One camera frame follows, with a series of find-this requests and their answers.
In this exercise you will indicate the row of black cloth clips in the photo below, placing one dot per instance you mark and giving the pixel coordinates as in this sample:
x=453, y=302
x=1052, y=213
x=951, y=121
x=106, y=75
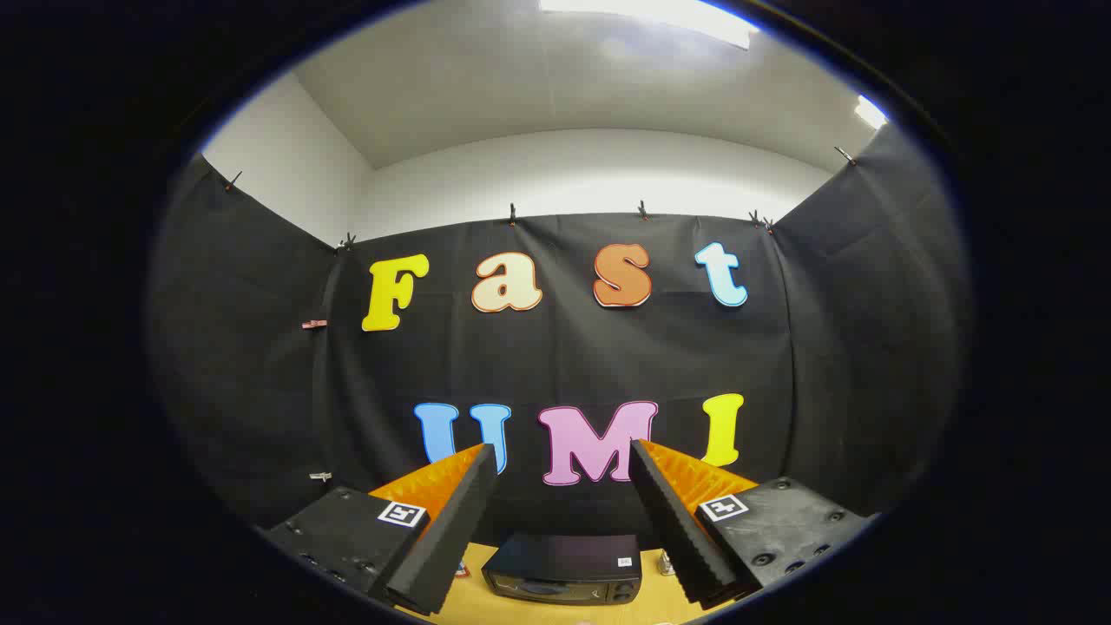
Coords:
x=512, y=213

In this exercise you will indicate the black toaster oven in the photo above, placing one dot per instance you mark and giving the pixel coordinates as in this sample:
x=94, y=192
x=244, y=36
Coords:
x=564, y=555

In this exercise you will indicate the black backdrop cloth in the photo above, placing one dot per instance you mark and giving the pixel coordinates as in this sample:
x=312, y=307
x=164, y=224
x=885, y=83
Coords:
x=564, y=347

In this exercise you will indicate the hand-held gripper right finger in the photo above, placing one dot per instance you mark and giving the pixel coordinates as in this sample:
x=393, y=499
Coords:
x=673, y=521

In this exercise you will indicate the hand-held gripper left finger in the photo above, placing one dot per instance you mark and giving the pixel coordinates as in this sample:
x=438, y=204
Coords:
x=447, y=529

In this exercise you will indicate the long ceiling light panel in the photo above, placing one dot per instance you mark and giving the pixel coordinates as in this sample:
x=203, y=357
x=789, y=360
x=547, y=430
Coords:
x=660, y=13

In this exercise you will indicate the small ceiling light panel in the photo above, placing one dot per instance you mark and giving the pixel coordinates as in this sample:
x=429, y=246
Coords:
x=871, y=112

